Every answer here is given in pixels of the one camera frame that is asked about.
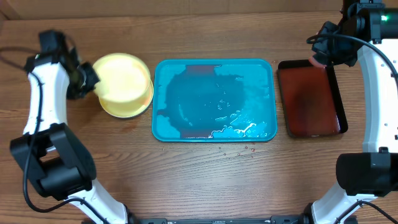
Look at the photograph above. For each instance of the black red-lined tray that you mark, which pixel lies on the black red-lined tray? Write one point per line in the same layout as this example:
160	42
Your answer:
311	100

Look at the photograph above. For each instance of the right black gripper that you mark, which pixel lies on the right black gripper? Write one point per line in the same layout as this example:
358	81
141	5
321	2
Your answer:
329	47

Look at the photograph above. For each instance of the teal plastic tray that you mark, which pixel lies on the teal plastic tray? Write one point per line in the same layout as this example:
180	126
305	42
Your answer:
214	100

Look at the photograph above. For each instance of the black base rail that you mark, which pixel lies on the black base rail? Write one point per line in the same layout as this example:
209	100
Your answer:
276	219

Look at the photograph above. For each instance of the yellow-green plate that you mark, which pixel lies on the yellow-green plate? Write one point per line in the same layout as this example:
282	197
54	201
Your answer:
129	109
123	78

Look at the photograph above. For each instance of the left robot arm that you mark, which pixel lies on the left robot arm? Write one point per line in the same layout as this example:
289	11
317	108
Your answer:
57	168

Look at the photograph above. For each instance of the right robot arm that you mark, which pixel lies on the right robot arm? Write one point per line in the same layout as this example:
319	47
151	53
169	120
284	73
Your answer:
366	34

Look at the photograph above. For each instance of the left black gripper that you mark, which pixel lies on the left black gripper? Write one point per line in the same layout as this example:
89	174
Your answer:
76	90

